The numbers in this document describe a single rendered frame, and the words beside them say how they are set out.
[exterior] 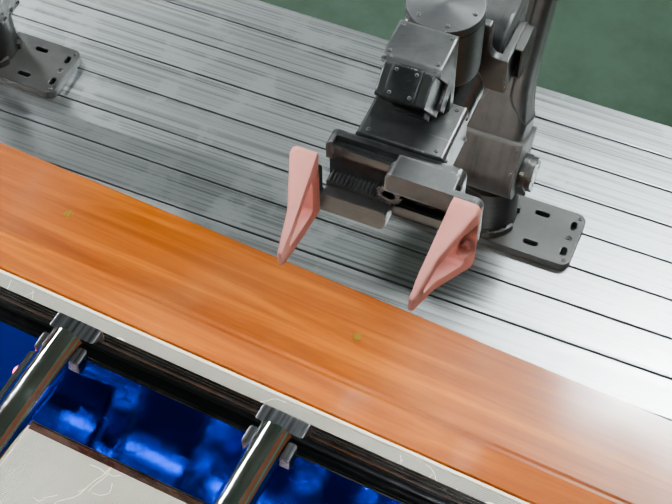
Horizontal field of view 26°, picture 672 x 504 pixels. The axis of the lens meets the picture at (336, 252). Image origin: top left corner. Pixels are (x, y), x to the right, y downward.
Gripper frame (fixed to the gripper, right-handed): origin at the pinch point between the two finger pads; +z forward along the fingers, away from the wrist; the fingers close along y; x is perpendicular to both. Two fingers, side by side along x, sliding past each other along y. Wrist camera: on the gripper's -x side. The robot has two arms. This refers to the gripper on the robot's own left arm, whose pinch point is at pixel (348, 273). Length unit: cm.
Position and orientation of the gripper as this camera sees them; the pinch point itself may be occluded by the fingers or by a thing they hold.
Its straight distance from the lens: 100.2
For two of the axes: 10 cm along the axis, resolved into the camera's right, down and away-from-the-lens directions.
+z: -3.9, 7.5, -5.3
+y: 9.2, 3.2, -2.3
